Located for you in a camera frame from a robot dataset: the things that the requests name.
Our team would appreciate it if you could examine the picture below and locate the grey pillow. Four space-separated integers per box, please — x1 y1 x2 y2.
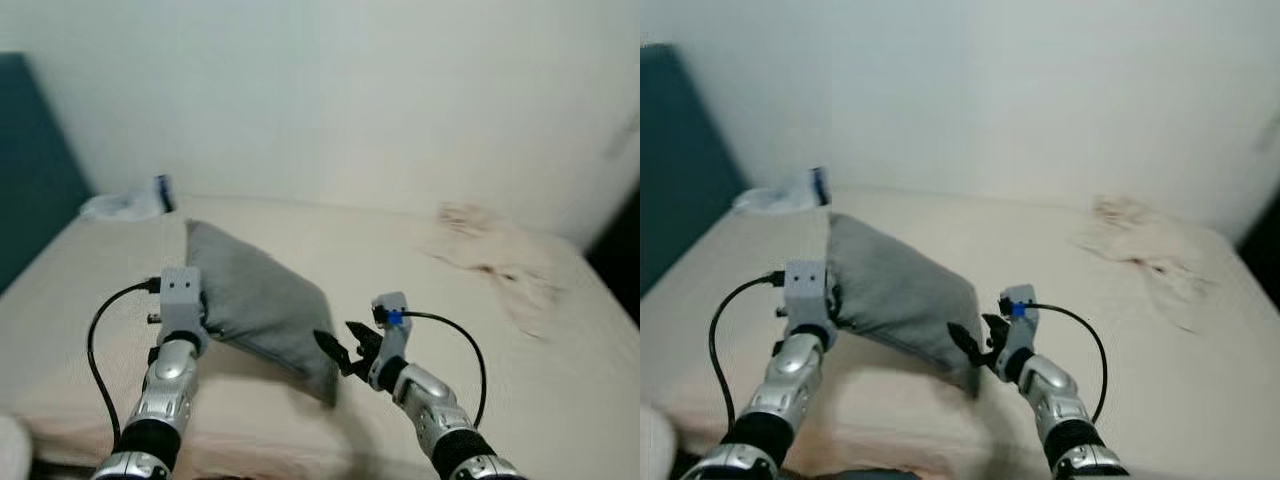
826 212 987 399
185 220 342 408

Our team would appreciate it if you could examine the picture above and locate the cream mattress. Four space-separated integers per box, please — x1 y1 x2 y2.
640 187 1280 477
0 194 641 473

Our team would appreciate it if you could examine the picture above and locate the clear plastic package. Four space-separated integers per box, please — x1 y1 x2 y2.
732 167 832 216
80 175 177 223

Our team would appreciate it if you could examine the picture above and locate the blue upholstered headboard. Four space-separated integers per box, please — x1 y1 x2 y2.
640 43 752 297
0 52 97 297

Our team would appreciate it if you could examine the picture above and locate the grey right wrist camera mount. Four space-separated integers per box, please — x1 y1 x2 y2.
998 285 1042 353
370 292 412 363

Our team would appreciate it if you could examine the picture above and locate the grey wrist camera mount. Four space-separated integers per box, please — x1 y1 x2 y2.
370 292 412 363
783 260 834 330
998 285 1042 353
157 267 209 337

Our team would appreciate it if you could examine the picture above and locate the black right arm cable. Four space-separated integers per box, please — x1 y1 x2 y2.
1024 303 1110 425
398 310 489 430

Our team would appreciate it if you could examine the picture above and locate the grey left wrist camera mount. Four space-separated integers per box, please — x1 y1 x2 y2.
157 267 209 337
783 260 834 330

